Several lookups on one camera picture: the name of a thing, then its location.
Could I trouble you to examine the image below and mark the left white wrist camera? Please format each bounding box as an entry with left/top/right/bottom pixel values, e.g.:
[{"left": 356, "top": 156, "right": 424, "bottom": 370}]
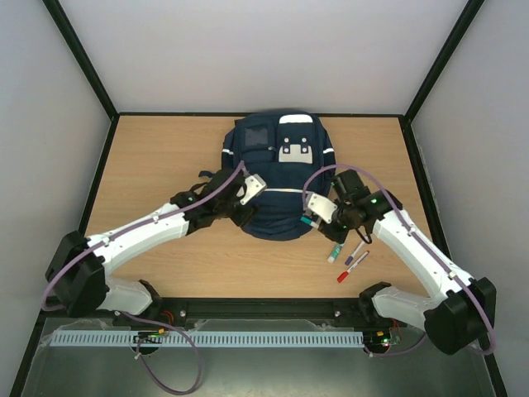
[{"left": 237, "top": 174, "right": 267, "bottom": 205}]

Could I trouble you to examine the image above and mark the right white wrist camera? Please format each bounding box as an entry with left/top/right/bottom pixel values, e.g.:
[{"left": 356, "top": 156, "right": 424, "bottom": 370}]
[{"left": 305, "top": 192, "right": 337, "bottom": 224}]

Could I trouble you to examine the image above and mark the black enclosure frame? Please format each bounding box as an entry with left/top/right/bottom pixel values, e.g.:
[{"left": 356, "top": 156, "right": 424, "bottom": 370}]
[{"left": 7, "top": 0, "right": 509, "bottom": 397}]

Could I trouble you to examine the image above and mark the red capped white marker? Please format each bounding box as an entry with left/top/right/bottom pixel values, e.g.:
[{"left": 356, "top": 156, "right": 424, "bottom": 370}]
[{"left": 336, "top": 251, "right": 370, "bottom": 283}]

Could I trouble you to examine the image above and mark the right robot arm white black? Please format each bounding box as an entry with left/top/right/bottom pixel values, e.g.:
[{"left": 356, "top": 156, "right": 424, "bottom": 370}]
[{"left": 303, "top": 166, "right": 496, "bottom": 355}]

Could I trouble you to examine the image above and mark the teal capped white marker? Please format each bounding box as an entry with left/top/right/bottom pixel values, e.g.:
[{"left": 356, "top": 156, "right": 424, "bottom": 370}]
[{"left": 300, "top": 216, "right": 319, "bottom": 229}]

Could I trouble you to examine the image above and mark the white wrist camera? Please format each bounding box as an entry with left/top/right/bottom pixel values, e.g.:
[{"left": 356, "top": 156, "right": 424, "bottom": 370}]
[
  {"left": 237, "top": 174, "right": 267, "bottom": 205},
  {"left": 305, "top": 192, "right": 337, "bottom": 224}
]

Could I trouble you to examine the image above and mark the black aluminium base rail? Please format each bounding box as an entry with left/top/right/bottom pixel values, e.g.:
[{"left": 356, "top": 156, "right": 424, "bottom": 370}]
[{"left": 43, "top": 297, "right": 410, "bottom": 328}]

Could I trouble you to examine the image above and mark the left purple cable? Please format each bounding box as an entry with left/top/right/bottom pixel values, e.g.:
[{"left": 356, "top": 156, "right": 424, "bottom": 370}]
[{"left": 41, "top": 160, "right": 249, "bottom": 394}]

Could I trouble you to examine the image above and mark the white glue stick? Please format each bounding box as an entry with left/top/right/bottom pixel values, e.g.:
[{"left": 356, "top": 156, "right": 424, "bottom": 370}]
[{"left": 327, "top": 243, "right": 343, "bottom": 263}]

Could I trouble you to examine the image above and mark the purple capped white marker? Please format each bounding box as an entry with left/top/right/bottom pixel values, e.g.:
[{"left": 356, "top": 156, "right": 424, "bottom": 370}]
[{"left": 345, "top": 242, "right": 365, "bottom": 265}]

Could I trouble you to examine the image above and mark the light blue slotted cable duct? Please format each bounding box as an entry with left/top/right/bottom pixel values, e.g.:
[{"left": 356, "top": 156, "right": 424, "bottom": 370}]
[{"left": 50, "top": 330, "right": 364, "bottom": 348}]

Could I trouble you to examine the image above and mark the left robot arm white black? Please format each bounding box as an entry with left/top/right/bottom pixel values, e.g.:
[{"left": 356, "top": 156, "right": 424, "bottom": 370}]
[{"left": 41, "top": 165, "right": 267, "bottom": 318}]

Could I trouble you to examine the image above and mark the navy blue student backpack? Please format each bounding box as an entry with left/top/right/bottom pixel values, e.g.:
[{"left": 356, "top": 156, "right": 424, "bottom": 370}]
[{"left": 221, "top": 109, "right": 336, "bottom": 242}]

